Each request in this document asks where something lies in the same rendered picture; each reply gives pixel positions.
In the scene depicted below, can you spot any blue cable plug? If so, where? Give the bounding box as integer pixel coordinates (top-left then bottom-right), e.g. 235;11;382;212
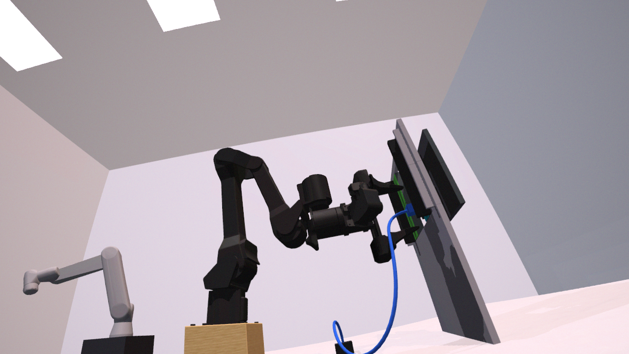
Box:
333;203;416;354

